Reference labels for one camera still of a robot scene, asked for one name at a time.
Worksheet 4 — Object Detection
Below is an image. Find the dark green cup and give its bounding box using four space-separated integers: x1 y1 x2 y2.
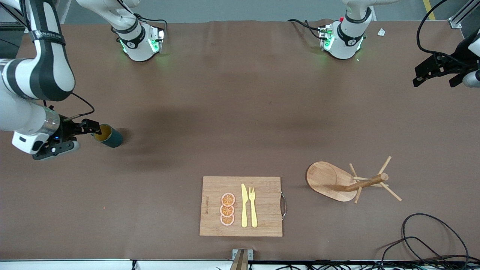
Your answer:
93 124 123 148

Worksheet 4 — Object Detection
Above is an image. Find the wooden cup rack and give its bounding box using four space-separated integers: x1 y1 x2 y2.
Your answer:
306 156 402 204

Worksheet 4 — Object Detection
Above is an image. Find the brown table cover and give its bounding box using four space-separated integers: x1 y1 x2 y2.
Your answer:
0 19 480 261

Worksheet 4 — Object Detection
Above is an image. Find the yellow plastic knife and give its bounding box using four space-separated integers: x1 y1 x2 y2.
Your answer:
241 183 249 228

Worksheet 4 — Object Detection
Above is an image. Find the yellow plastic fork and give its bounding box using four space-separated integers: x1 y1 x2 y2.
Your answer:
249 186 258 228

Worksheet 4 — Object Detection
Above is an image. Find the bamboo cutting board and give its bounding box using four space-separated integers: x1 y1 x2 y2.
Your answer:
199 176 287 237

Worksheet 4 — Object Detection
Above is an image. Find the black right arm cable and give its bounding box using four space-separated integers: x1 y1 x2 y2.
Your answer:
41 92 95 121

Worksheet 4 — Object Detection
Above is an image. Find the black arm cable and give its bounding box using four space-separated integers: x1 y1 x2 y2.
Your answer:
416 0 456 57
41 92 95 121

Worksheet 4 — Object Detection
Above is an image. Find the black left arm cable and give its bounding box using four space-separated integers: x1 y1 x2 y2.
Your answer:
416 0 456 57

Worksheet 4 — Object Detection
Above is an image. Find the aluminium frame profile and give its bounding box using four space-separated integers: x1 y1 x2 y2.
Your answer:
448 0 480 29
0 0 29 32

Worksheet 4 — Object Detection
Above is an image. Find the black looped cable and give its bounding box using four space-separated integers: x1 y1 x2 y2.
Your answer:
401 213 470 263
375 236 450 263

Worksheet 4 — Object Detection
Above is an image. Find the small metal bracket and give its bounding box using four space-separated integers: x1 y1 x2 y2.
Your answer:
232 248 254 261

